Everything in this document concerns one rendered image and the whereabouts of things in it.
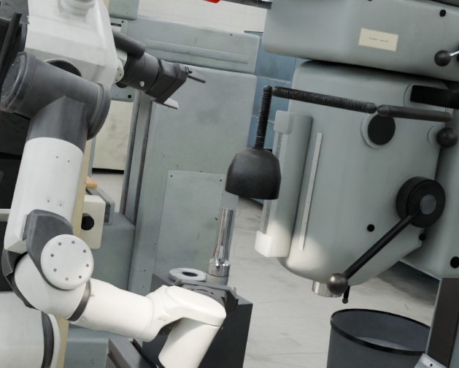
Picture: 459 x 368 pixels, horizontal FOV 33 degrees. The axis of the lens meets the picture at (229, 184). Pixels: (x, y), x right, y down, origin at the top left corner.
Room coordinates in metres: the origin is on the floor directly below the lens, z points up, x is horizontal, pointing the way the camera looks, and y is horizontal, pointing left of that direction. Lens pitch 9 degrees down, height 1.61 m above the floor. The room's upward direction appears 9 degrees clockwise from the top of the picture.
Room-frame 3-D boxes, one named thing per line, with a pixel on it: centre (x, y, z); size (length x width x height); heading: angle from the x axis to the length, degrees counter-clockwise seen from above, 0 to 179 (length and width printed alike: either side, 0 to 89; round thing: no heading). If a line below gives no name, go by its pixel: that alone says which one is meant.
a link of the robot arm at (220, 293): (1.32, 0.02, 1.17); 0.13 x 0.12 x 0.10; 89
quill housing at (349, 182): (1.16, -0.18, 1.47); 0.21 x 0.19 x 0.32; 26
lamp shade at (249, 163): (1.00, -0.03, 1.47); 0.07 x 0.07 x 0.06
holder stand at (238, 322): (1.58, 0.03, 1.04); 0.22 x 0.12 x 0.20; 36
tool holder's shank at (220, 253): (1.54, -0.01, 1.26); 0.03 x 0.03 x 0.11
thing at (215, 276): (1.54, -0.01, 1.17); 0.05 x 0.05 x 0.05
